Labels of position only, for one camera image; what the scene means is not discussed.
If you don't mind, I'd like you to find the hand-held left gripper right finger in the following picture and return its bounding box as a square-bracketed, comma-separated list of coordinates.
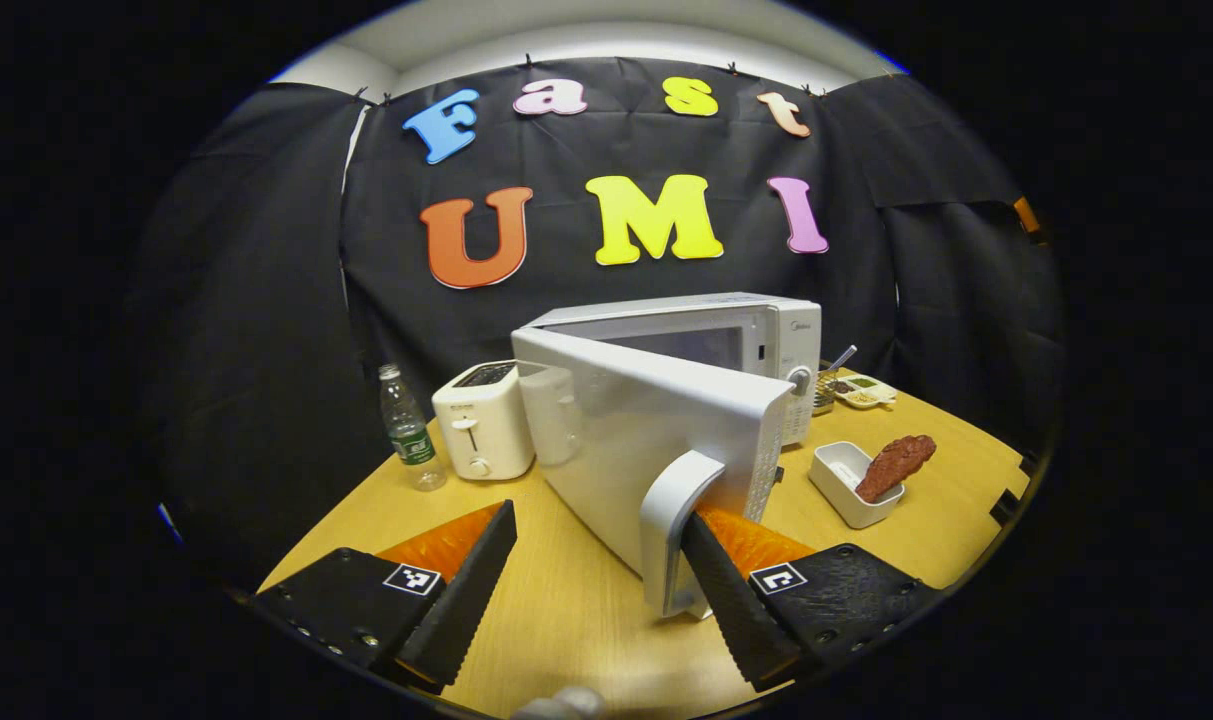
[681, 506, 943, 692]

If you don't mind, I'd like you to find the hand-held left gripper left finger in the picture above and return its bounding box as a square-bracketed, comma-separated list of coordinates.
[251, 500, 519, 691]

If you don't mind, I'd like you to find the white microwave oven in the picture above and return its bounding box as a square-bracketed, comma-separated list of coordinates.
[511, 292, 823, 619]

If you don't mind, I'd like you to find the brown meat piece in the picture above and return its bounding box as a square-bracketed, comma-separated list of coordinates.
[854, 434, 937, 504]

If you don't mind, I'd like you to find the white rectangular dish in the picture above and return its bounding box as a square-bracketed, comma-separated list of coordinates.
[809, 441, 907, 529]

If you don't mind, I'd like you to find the clear plastic water bottle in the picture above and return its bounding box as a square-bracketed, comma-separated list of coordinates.
[379, 364, 448, 492]

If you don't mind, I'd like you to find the white toaster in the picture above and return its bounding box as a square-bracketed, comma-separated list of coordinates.
[432, 360, 537, 481]

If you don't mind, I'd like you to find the white divided seasoning tray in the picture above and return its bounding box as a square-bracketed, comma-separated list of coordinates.
[834, 374, 898, 410]

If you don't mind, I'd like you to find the black backdrop cloth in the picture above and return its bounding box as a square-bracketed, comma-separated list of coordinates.
[131, 57, 1067, 591]

